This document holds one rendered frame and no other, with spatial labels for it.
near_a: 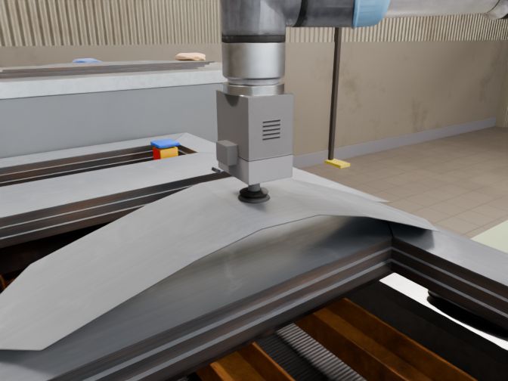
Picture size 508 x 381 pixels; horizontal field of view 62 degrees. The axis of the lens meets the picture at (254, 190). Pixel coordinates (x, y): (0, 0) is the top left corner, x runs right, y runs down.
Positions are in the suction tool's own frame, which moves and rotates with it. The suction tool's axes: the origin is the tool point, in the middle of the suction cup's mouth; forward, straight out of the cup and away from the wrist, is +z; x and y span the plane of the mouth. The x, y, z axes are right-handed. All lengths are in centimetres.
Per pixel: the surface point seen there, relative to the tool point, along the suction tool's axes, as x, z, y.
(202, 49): 103, -11, -252
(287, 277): 1.5, 8.4, 6.0
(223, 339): -9.4, 11.6, 8.9
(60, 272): -24.3, 4.5, -3.3
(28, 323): -28.4, 5.8, 3.3
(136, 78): 9, -9, -85
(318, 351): 20.3, 39.9, -8.9
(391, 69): 314, 12, -267
